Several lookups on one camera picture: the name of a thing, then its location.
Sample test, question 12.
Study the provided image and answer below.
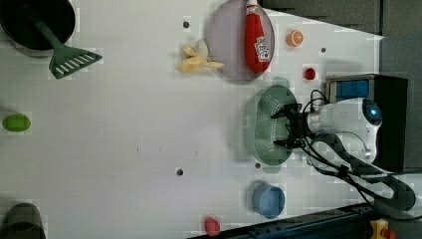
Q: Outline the pink red toy fruit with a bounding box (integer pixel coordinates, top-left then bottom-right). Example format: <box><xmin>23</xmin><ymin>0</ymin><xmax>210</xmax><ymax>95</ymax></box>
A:
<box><xmin>204</xmin><ymin>217</ymin><xmax>221</xmax><ymax>237</ymax></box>

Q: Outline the silver blue toaster oven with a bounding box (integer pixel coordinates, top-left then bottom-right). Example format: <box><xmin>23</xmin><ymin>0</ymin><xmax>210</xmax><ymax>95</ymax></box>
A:
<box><xmin>325</xmin><ymin>74</ymin><xmax>408</xmax><ymax>172</ymax></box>

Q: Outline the grey round plate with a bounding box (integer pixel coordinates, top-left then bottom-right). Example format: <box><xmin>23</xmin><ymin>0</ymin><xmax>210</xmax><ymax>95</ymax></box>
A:
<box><xmin>207</xmin><ymin>0</ymin><xmax>275</xmax><ymax>81</ymax></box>

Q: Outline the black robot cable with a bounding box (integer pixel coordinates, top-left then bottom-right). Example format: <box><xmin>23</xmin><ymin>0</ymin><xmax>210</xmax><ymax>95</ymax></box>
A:
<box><xmin>298</xmin><ymin>89</ymin><xmax>422</xmax><ymax>223</ymax></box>

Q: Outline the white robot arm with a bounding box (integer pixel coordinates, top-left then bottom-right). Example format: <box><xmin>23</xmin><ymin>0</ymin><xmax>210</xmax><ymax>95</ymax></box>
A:
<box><xmin>271</xmin><ymin>98</ymin><xmax>421</xmax><ymax>215</ymax></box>

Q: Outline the green plastic strainer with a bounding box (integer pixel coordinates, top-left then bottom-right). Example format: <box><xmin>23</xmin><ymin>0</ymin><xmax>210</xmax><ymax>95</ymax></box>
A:
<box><xmin>243</xmin><ymin>78</ymin><xmax>297</xmax><ymax>173</ymax></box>

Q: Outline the green lime toy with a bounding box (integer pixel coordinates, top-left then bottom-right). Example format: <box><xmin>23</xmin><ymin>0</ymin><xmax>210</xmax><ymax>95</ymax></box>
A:
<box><xmin>2</xmin><ymin>114</ymin><xmax>31</xmax><ymax>132</ymax></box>

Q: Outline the dark grey cup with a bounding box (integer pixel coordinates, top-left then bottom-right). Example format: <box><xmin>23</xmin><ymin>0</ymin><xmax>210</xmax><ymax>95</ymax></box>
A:
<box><xmin>0</xmin><ymin>203</ymin><xmax>47</xmax><ymax>239</ymax></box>

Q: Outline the blue cup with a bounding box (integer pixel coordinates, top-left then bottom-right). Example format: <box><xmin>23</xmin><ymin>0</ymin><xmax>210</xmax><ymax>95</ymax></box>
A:
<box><xmin>252</xmin><ymin>182</ymin><xmax>286</xmax><ymax>219</ymax></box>

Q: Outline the black pot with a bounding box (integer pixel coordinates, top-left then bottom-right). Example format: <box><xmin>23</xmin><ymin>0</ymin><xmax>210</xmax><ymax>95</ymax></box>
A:
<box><xmin>0</xmin><ymin>0</ymin><xmax>76</xmax><ymax>52</ymax></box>

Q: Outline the red ketchup bottle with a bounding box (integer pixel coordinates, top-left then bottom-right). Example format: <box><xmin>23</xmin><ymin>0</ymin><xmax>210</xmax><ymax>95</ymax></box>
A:
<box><xmin>245</xmin><ymin>0</ymin><xmax>271</xmax><ymax>73</ymax></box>

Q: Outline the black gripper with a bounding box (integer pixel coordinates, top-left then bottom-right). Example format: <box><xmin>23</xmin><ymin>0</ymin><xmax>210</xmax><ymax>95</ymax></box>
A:
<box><xmin>272</xmin><ymin>104</ymin><xmax>313</xmax><ymax>149</ymax></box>

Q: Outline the yellow banana peel toy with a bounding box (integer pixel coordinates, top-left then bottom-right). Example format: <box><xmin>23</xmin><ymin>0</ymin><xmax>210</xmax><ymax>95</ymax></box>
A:
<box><xmin>177</xmin><ymin>40</ymin><xmax>224</xmax><ymax>74</ymax></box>

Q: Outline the green slotted spatula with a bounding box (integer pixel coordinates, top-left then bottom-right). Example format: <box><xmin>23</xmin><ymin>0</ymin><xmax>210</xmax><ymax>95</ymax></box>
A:
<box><xmin>22</xmin><ymin>5</ymin><xmax>103</xmax><ymax>80</ymax></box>

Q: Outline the orange slice toy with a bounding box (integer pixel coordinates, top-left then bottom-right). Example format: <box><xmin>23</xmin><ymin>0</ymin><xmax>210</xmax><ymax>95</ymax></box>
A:
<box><xmin>287</xmin><ymin>30</ymin><xmax>304</xmax><ymax>47</ymax></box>

